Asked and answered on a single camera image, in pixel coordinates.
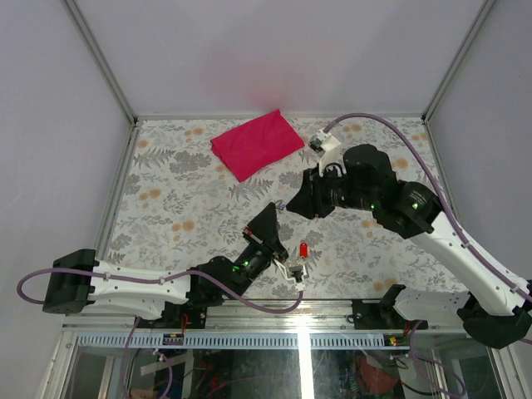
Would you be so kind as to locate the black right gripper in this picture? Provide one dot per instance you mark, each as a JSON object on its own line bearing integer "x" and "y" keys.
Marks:
{"x": 309, "y": 200}

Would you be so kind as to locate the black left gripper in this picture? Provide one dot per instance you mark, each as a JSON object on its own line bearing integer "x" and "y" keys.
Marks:
{"x": 264, "y": 232}

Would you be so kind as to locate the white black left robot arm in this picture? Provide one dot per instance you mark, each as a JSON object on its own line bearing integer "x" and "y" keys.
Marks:
{"x": 80, "y": 280}

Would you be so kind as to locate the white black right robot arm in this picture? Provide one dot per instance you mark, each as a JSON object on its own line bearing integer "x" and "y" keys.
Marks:
{"x": 490, "y": 309}

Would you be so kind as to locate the folded pink cloth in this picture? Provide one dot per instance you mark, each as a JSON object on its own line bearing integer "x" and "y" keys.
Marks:
{"x": 248, "y": 148}

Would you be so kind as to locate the floral table mat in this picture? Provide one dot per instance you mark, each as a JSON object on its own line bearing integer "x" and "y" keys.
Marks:
{"x": 181, "y": 206}

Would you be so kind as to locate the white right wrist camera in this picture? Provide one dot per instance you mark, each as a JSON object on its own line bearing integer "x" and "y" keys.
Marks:
{"x": 327, "y": 147}

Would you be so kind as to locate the aluminium front rail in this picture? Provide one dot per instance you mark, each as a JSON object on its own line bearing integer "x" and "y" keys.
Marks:
{"x": 322, "y": 324}

